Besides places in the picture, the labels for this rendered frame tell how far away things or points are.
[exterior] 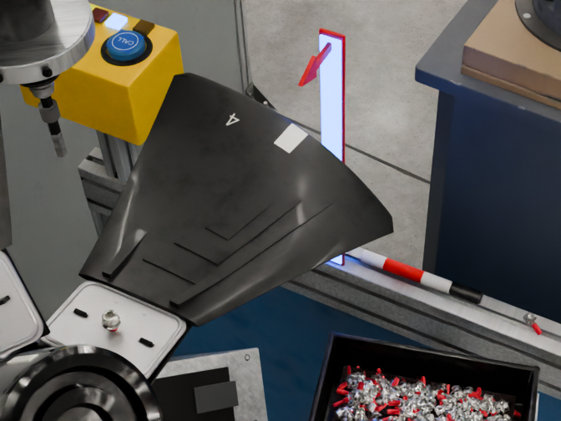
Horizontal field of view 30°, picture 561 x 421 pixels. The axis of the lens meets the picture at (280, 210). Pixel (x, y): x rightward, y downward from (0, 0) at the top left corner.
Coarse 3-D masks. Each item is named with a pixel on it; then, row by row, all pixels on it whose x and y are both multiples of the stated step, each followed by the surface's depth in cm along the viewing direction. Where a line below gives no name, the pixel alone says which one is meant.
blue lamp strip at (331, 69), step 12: (324, 36) 93; (336, 48) 93; (324, 60) 95; (336, 60) 94; (324, 72) 96; (336, 72) 95; (324, 84) 97; (336, 84) 97; (324, 96) 99; (336, 96) 98; (324, 108) 100; (336, 108) 99; (324, 120) 101; (336, 120) 100; (324, 132) 102; (336, 132) 101; (324, 144) 104; (336, 144) 103; (336, 156) 104
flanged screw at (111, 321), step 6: (108, 312) 73; (114, 312) 73; (102, 318) 73; (108, 318) 73; (114, 318) 72; (120, 318) 73; (102, 324) 73; (108, 324) 73; (114, 324) 73; (114, 330) 74
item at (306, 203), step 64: (192, 128) 87; (256, 128) 88; (128, 192) 82; (192, 192) 83; (256, 192) 84; (320, 192) 86; (128, 256) 78; (192, 256) 78; (256, 256) 79; (320, 256) 82; (192, 320) 74
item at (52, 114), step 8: (40, 104) 57; (48, 104) 57; (56, 104) 57; (40, 112) 57; (48, 112) 57; (56, 112) 58; (48, 120) 58; (56, 120) 58; (48, 128) 59; (56, 128) 58; (56, 136) 59; (56, 144) 59; (64, 144) 60; (56, 152) 60; (64, 152) 60
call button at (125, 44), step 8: (120, 32) 111; (128, 32) 111; (136, 32) 111; (112, 40) 110; (120, 40) 110; (128, 40) 110; (136, 40) 110; (112, 48) 110; (120, 48) 110; (128, 48) 110; (136, 48) 110; (144, 48) 111; (112, 56) 110; (120, 56) 109; (128, 56) 109; (136, 56) 110
